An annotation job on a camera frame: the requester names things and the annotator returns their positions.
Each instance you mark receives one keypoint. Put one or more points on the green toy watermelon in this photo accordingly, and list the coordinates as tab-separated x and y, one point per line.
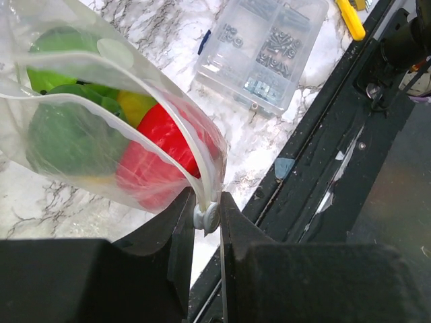
52	74

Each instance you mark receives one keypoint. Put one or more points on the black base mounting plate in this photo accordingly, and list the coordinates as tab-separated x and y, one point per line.
315	189

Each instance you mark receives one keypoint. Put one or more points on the clear plastic screw box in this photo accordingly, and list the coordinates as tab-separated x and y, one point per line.
258	50

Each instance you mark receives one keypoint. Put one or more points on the green bell pepper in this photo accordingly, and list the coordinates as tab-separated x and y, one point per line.
68	139

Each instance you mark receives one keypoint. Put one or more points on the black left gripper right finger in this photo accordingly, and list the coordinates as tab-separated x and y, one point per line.
268	281

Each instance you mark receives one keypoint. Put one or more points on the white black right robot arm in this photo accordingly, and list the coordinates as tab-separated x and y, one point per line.
410	44

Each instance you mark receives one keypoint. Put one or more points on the yellow toy lemon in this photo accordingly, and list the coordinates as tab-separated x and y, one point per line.
135	106

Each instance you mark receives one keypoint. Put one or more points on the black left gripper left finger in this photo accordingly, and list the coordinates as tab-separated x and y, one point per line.
143	277

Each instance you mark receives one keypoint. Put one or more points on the yellow handled screwdriver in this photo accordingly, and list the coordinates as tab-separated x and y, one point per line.
351	19

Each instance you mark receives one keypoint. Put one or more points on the clear zip top bag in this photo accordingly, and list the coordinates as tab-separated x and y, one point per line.
175	146

